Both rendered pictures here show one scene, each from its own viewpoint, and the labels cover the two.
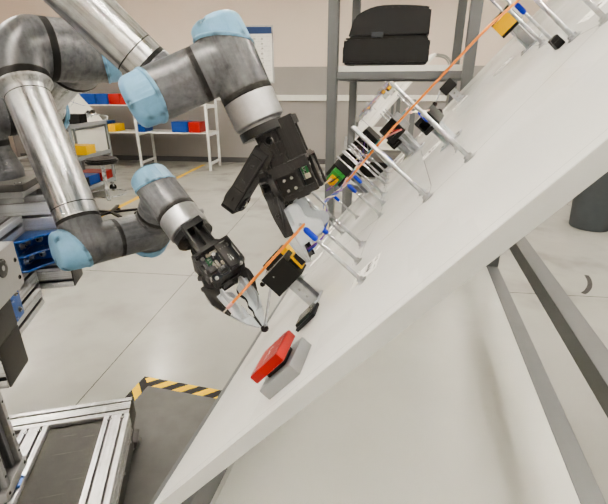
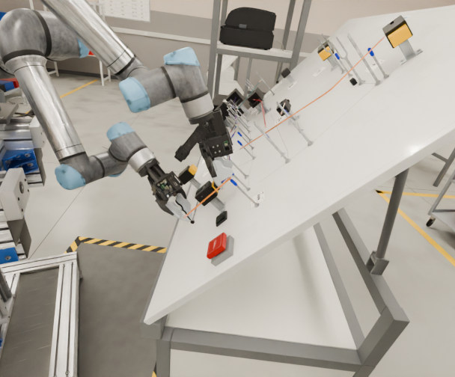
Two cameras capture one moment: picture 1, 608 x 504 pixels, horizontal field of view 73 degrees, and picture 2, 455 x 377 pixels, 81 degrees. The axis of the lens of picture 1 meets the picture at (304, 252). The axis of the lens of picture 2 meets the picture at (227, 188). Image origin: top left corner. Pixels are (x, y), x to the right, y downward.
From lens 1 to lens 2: 21 cm
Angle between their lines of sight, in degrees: 16
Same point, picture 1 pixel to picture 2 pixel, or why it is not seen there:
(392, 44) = (251, 34)
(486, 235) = (331, 204)
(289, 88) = (162, 28)
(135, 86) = (132, 91)
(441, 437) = (278, 271)
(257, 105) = (203, 105)
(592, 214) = not seen: hidden behind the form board
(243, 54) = (196, 75)
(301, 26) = not seen: outside the picture
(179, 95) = (158, 97)
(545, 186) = (356, 188)
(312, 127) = not seen: hidden behind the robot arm
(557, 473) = (328, 284)
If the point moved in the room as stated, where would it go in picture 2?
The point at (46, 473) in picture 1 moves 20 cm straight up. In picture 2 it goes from (25, 302) to (15, 275)
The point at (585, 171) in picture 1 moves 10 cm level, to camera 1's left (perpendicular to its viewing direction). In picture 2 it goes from (372, 184) to (318, 184)
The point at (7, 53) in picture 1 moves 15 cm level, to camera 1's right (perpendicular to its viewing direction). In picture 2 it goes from (16, 41) to (83, 48)
